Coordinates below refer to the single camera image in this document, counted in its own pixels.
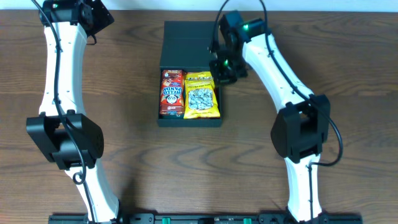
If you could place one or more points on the black mounting rail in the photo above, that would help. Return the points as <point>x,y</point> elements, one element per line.
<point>264,218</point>

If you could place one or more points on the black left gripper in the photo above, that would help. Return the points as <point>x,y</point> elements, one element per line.
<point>101,14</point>

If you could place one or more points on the Hello Panda snack bag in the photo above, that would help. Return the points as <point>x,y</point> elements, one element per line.
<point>172,94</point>

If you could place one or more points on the yellow Hacks candy bag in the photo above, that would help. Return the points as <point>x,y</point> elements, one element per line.
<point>200,98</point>

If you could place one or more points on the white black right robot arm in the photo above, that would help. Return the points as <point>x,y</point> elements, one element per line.
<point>302,121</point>

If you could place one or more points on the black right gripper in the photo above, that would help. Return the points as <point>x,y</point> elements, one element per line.
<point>225,76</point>

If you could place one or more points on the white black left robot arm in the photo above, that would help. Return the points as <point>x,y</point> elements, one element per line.
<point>62,131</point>

